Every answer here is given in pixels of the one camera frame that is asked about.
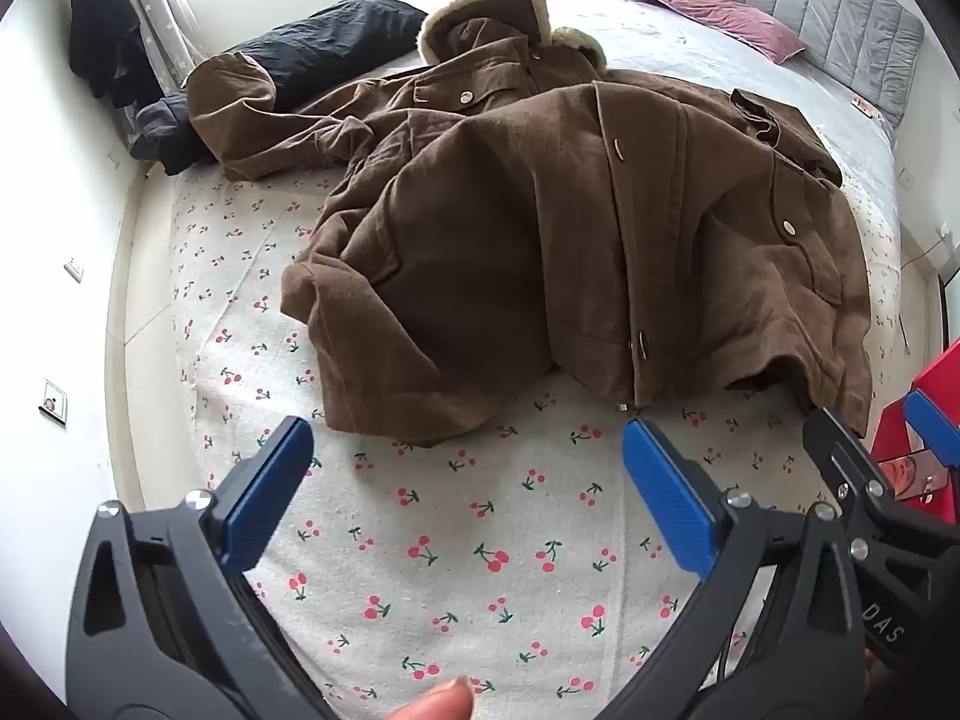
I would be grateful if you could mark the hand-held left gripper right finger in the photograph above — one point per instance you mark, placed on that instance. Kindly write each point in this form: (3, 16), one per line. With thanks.
(667, 495)

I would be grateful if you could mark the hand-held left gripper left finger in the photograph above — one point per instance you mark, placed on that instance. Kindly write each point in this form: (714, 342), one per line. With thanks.
(270, 495)

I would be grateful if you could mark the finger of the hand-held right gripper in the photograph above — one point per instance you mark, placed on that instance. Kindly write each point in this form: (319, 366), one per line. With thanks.
(934, 427)
(847, 457)

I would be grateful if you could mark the brown coat with fur collar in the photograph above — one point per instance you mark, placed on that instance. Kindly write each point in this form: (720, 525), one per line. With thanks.
(525, 240)

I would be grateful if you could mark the dark hanging clothes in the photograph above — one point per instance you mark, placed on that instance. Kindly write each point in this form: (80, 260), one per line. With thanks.
(105, 37)

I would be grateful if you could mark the red box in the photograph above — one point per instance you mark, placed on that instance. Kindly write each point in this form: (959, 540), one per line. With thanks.
(937, 367)

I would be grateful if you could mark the cherry print bed sheet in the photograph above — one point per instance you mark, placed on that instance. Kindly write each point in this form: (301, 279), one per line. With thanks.
(450, 540)

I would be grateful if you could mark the small orange item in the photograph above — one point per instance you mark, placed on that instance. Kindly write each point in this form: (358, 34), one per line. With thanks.
(864, 108)

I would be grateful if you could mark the grey padded headboard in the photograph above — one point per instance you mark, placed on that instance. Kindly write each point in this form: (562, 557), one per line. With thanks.
(825, 7)

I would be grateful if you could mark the black puffer jacket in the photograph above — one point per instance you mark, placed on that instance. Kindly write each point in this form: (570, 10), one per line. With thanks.
(322, 45)

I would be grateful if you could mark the pink velvet pillow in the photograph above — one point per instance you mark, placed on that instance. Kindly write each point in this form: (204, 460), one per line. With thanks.
(720, 15)

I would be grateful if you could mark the white star print curtain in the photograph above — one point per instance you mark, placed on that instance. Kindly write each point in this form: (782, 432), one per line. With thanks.
(161, 7)

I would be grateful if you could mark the wall switch with sticker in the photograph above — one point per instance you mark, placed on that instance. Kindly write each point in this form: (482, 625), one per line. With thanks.
(54, 401)

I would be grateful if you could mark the white wall socket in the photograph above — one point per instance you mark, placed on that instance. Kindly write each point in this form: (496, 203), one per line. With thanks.
(73, 271)

